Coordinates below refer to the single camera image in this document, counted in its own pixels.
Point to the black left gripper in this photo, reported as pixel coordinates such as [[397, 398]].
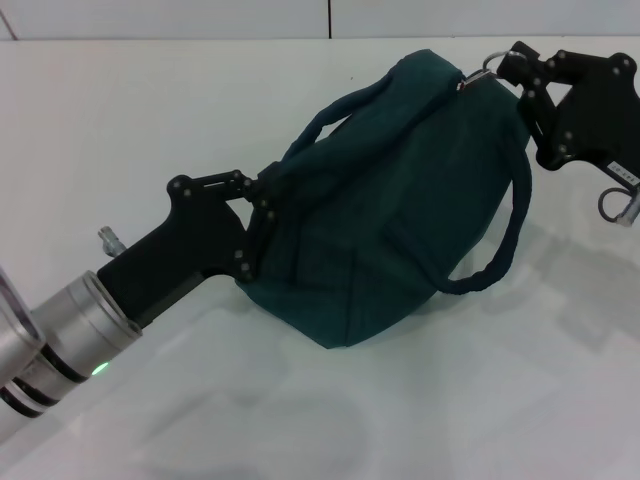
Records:
[[180, 250]]

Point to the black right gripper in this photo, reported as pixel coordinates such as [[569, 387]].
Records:
[[595, 115]]

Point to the dark teal zipper bag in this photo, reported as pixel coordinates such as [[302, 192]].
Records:
[[390, 210]]

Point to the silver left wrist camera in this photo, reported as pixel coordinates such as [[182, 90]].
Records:
[[12, 320]]

